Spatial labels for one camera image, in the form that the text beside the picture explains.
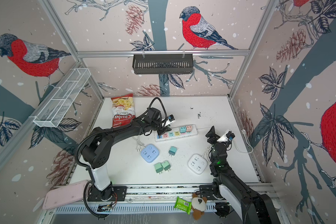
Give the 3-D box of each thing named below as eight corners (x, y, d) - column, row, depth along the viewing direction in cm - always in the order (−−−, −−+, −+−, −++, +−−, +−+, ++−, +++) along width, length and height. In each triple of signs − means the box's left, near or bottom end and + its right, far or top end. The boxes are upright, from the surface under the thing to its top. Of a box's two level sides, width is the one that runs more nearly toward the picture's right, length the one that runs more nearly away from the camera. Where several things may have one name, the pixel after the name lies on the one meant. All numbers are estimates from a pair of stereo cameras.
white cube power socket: (185, 166, 84) (186, 165, 82) (193, 153, 90) (194, 151, 88) (201, 176, 80) (202, 175, 78) (208, 162, 86) (209, 160, 84)
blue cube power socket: (138, 154, 90) (137, 152, 87) (149, 143, 95) (148, 141, 93) (151, 165, 86) (150, 163, 83) (161, 152, 91) (161, 150, 88)
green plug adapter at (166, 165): (166, 173, 83) (165, 171, 81) (161, 164, 86) (161, 163, 84) (172, 168, 84) (172, 167, 82) (167, 161, 87) (167, 159, 85)
